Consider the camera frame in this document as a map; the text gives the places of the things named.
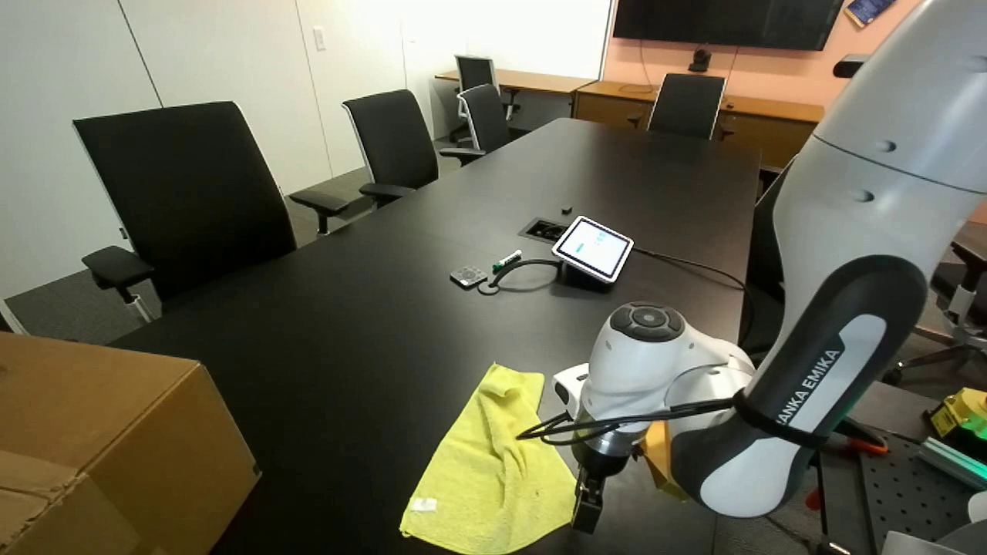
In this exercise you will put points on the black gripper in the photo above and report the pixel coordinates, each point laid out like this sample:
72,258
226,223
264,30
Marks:
605,461

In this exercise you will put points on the yellow cloth towel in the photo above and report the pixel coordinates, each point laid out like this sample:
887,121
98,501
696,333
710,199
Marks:
483,474

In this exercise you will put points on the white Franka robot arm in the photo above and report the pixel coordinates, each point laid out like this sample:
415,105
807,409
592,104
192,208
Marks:
875,187

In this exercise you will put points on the white screen tablet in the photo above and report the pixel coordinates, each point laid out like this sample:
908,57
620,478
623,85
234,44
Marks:
592,249

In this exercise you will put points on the small black phone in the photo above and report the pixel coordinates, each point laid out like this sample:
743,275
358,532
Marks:
468,279

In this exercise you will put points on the small grey adapter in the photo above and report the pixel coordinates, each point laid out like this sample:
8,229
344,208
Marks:
507,259

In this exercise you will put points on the black perforated board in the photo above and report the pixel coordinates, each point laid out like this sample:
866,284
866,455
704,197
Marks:
906,505

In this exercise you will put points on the teal green device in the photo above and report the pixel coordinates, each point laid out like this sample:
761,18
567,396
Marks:
956,461

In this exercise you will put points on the yellow green box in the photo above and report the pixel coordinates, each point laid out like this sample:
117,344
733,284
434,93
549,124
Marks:
959,412

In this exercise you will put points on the wooden sideboard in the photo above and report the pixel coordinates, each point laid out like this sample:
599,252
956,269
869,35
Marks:
605,99

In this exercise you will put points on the small black sideboard device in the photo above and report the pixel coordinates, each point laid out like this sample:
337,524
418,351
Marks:
702,61

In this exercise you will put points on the brown cardboard box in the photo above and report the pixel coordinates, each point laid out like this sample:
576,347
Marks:
104,443

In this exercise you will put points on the large black office chair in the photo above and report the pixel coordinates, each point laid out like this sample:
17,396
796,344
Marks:
185,197

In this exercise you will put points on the orange wrist mount block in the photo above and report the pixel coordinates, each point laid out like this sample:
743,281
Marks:
659,453

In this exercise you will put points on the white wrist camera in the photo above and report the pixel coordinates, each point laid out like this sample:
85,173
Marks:
570,391

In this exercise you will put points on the black wall television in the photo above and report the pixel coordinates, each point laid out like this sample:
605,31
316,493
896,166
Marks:
728,20

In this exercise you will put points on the white wall switch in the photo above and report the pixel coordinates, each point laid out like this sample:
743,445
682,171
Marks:
319,41

